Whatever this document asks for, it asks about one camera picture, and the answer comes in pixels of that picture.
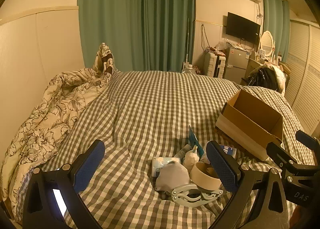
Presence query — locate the clear water bottle blue label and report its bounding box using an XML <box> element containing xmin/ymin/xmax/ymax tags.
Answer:
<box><xmin>201</xmin><ymin>144</ymin><xmax>237</xmax><ymax>163</ymax></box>

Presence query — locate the brown cardboard box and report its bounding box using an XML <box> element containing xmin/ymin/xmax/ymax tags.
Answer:
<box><xmin>215</xmin><ymin>89</ymin><xmax>283</xmax><ymax>161</ymax></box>

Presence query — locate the lit smartphone screen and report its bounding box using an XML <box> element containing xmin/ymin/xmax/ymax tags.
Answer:
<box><xmin>53</xmin><ymin>189</ymin><xmax>67</xmax><ymax>217</ymax></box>

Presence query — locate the grey cloth pouch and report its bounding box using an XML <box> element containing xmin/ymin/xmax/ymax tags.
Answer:
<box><xmin>155</xmin><ymin>161</ymin><xmax>190</xmax><ymax>192</ymax></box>

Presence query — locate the black clothes pile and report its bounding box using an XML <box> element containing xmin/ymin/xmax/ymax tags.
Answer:
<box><xmin>247</xmin><ymin>66</ymin><xmax>280</xmax><ymax>92</ymax></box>

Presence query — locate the black wall television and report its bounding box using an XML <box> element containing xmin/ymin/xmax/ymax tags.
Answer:
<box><xmin>226</xmin><ymin>12</ymin><xmax>260</xmax><ymax>45</ymax></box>

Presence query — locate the blue packet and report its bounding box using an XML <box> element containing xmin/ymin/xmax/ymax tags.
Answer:
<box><xmin>188</xmin><ymin>126</ymin><xmax>204</xmax><ymax>158</ymax></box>

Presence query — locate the white suitcase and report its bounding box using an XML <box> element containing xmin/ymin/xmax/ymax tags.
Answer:
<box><xmin>203</xmin><ymin>52</ymin><xmax>226</xmax><ymax>79</ymax></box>

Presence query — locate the grey white checkered bedsheet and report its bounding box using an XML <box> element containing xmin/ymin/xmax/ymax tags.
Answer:
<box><xmin>15</xmin><ymin>69</ymin><xmax>316</xmax><ymax>229</ymax></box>

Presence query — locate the beige tape roll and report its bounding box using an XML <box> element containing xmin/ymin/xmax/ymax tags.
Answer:
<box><xmin>190</xmin><ymin>162</ymin><xmax>221</xmax><ymax>191</ymax></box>

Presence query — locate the light blue tissue pack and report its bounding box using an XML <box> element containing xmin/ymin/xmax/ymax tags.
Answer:
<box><xmin>151</xmin><ymin>157</ymin><xmax>181</xmax><ymax>178</ymax></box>

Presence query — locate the floral white quilt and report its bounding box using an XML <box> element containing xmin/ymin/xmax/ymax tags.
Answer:
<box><xmin>1</xmin><ymin>43</ymin><xmax>114</xmax><ymax>206</ymax></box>

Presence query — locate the wooden dresser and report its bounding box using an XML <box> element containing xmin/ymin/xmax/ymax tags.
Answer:
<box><xmin>245</xmin><ymin>57</ymin><xmax>292</xmax><ymax>86</ymax></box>

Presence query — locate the green curtain by wardrobe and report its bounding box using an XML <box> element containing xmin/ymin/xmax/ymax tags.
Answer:
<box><xmin>263</xmin><ymin>0</ymin><xmax>290</xmax><ymax>62</ymax></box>

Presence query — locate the large green curtain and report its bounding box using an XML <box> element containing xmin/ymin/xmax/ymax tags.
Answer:
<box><xmin>77</xmin><ymin>0</ymin><xmax>196</xmax><ymax>72</ymax></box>

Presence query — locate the white tube with barcode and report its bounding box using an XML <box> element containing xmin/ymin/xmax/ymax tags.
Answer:
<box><xmin>174</xmin><ymin>144</ymin><xmax>192</xmax><ymax>159</ymax></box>

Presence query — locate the white louvered wardrobe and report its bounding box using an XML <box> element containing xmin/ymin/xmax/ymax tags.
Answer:
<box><xmin>285</xmin><ymin>19</ymin><xmax>319</xmax><ymax>136</ymax></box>

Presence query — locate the small grey refrigerator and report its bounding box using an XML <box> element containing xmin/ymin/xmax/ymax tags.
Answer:
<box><xmin>223</xmin><ymin>47</ymin><xmax>250</xmax><ymax>84</ymax></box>

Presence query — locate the large clear water jug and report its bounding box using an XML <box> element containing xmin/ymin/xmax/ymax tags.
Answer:
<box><xmin>181</xmin><ymin>63</ymin><xmax>196</xmax><ymax>75</ymax></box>

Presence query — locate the white plush toy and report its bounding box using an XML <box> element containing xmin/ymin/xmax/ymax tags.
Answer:
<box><xmin>183</xmin><ymin>145</ymin><xmax>200</xmax><ymax>173</ymax></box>

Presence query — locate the oval white vanity mirror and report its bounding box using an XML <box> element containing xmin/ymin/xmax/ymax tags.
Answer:
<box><xmin>259</xmin><ymin>30</ymin><xmax>275</xmax><ymax>57</ymax></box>

